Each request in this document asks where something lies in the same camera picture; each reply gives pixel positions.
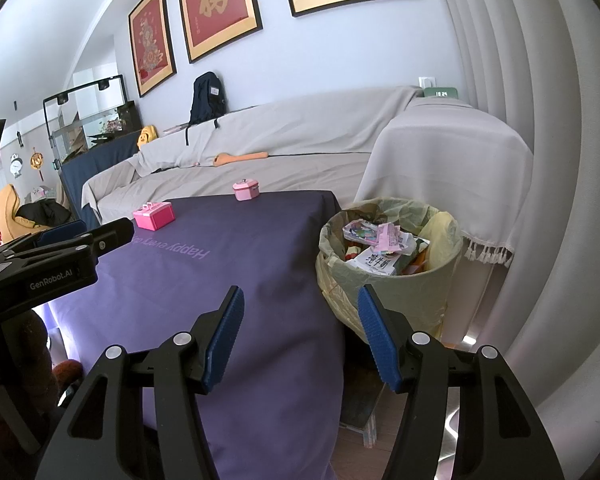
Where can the yellow beanbag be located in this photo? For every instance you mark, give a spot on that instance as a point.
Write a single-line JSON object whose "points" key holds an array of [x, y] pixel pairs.
{"points": [[5, 210]]}

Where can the dark blue backpack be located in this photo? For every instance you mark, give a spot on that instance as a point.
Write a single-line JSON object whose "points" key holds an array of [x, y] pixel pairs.
{"points": [[207, 100]]}

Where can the glass fish tank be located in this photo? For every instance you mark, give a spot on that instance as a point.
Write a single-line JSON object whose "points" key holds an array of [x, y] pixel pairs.
{"points": [[80, 130]]}

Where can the pink booklet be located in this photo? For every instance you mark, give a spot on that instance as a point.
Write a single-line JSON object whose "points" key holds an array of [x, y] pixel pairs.
{"points": [[176, 129]]}

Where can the grey covered sofa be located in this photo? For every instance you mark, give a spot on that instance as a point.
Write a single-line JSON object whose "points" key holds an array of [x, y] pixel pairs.
{"points": [[305, 130]]}

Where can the purple tablecloth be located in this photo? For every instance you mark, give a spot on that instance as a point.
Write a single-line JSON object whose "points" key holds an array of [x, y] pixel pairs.
{"points": [[230, 240]]}

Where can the white wall clock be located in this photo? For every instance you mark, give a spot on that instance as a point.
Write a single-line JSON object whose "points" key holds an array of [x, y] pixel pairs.
{"points": [[15, 166]]}

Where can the bin with yellow bag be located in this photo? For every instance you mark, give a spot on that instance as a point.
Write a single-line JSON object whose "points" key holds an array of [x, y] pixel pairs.
{"points": [[420, 290]]}

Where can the navy cloth covered cabinet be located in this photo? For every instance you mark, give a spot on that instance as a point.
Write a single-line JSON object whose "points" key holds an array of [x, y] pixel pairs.
{"points": [[95, 160]]}

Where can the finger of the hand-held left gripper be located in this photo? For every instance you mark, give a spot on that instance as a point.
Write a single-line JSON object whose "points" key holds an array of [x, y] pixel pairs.
{"points": [[105, 237], [62, 232]]}

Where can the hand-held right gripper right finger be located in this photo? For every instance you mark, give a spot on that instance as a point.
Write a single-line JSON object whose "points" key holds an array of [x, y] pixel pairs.
{"points": [[377, 340]]}

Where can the green digital clock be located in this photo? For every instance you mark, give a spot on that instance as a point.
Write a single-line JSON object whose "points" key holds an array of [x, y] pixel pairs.
{"points": [[441, 92]]}

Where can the white milk carton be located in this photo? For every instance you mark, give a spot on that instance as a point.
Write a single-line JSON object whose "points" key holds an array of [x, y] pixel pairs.
{"points": [[375, 262]]}

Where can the red framed figure picture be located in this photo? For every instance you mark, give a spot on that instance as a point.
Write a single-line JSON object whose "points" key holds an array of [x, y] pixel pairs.
{"points": [[152, 40]]}

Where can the white wall socket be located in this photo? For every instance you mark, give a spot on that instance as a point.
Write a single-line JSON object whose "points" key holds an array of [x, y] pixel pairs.
{"points": [[428, 82]]}

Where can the orange back scratcher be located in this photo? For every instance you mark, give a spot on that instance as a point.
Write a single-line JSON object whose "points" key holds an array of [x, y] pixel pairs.
{"points": [[240, 158]]}

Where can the yellow plush toy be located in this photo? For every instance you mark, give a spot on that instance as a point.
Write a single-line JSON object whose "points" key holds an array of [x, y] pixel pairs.
{"points": [[147, 137]]}

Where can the long pink wrapper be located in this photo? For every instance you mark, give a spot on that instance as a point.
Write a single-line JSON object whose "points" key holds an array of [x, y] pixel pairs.
{"points": [[392, 237]]}

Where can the black jacket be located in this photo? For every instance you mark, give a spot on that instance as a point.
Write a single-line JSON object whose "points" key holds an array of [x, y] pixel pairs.
{"points": [[45, 212]]}

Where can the red framed calligraphy picture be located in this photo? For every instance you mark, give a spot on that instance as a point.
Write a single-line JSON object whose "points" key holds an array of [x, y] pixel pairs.
{"points": [[217, 5]]}

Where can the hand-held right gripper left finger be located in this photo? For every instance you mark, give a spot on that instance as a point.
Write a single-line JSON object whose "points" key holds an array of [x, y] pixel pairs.
{"points": [[225, 340]]}

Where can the orange wall ornament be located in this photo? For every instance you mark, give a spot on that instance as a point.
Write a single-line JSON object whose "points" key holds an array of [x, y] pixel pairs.
{"points": [[36, 161]]}

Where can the white curtain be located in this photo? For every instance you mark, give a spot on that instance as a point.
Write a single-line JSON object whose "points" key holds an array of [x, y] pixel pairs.
{"points": [[530, 85]]}

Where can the pink hexagonal box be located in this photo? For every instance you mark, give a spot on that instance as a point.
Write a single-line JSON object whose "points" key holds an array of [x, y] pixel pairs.
{"points": [[246, 190]]}

